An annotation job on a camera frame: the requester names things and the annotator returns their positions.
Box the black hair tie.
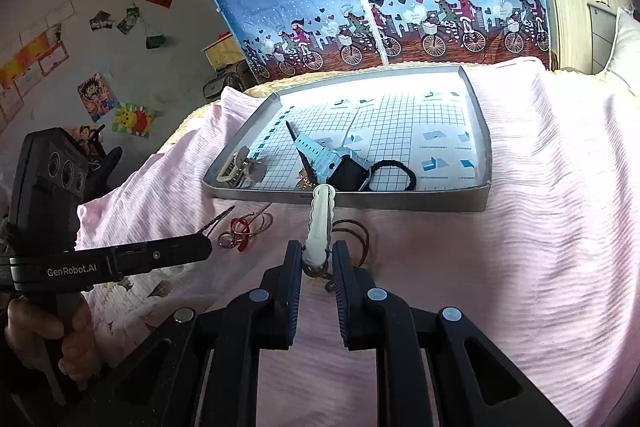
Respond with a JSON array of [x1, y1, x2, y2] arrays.
[[366, 159, 418, 193]]

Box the person's left hand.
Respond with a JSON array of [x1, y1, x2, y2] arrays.
[[4, 296, 102, 381]]

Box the brown hair tie with beads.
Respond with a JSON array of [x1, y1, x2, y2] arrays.
[[304, 218, 371, 293]]

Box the cartoon poster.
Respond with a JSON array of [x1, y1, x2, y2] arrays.
[[77, 72, 118, 122]]

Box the pink floral bed sheet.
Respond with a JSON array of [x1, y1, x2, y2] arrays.
[[77, 58, 639, 426]]

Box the white pillow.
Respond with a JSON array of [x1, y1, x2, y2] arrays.
[[602, 8, 640, 98]]

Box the dark luggage bag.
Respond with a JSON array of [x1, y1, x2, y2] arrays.
[[202, 60, 258, 102]]

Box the wall photo right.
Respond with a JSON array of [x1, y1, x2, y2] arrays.
[[116, 6, 140, 36]]

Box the white hair clip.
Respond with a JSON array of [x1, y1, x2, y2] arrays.
[[302, 184, 335, 272]]

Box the red string bangle rings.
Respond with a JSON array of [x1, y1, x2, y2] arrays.
[[217, 201, 275, 253]]

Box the beige rectangular hair claw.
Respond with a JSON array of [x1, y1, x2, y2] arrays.
[[216, 146, 266, 187]]

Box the green hanging pouch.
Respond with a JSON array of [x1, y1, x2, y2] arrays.
[[137, 8, 166, 50]]

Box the wooden side cabinet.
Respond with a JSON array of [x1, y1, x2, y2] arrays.
[[202, 31, 244, 69]]

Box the black hair stick with charms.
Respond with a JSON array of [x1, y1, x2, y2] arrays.
[[285, 120, 318, 188]]

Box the light blue smart watch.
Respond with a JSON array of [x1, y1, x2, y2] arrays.
[[294, 134, 372, 192]]

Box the grey tray with grid paper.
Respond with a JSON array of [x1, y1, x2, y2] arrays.
[[203, 66, 492, 212]]

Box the wall photo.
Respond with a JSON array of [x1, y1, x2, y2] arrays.
[[89, 11, 114, 31], [116, 6, 140, 36]]

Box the grey drawer cabinet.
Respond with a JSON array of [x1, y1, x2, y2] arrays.
[[588, 1, 616, 74]]

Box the yellow bear sticker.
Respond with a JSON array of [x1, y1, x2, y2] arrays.
[[112, 103, 157, 139]]

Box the wall photo left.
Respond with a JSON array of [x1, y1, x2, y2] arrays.
[[89, 11, 114, 31]]

